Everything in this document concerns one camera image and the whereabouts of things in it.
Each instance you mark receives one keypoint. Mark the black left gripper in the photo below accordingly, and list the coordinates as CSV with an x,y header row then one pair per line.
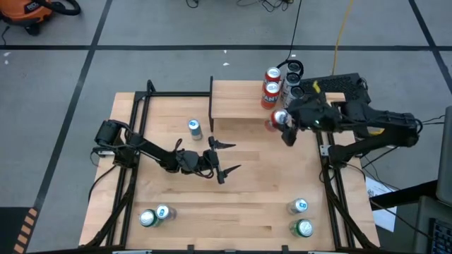
x,y
192,162

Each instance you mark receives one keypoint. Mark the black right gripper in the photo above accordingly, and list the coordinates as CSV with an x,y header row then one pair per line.
x,y
314,114

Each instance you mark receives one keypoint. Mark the white Celsius can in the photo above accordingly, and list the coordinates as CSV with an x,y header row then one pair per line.
x,y
296,93
295,66
293,79

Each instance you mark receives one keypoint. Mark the blue silver Red Bull can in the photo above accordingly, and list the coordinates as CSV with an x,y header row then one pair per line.
x,y
194,128
163,211
299,205

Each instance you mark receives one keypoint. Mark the green Sprite can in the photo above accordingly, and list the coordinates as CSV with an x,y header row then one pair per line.
x,y
303,228
147,218

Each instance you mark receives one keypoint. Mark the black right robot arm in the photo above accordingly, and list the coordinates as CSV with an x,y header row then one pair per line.
x,y
385,120

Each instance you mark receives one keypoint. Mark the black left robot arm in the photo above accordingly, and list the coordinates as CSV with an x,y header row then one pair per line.
x,y
152,151

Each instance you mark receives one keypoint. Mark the black computer case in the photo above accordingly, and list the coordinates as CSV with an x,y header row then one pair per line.
x,y
339,84

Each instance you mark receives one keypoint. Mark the yellow plug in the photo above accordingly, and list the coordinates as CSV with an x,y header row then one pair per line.
x,y
377,132

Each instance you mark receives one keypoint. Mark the white paper sheet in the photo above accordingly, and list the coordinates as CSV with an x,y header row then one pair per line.
x,y
383,215

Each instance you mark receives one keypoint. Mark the black desk beam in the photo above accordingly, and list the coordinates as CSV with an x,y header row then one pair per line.
x,y
406,195

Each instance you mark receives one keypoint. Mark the grey monitor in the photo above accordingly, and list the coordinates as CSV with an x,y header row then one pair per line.
x,y
445,155

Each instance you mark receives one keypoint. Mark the black keyboard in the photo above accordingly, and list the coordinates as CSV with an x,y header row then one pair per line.
x,y
441,238

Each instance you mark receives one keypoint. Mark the black mat orange stripes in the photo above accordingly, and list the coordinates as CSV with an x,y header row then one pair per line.
x,y
26,225

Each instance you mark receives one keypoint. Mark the orange shop vacuum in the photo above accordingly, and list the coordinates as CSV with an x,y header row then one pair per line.
x,y
24,12

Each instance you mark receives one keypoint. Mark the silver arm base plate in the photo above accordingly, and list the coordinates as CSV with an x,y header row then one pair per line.
x,y
325,150
104,153

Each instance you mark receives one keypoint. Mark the wooden shelf black frame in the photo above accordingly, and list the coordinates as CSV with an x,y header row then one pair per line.
x,y
236,100

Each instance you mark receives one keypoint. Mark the black aluminium rig frame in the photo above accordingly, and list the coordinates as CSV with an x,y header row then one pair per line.
x,y
176,94

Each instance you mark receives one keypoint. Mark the black camera bracket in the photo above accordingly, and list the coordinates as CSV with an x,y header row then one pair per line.
x,y
284,249
190,249

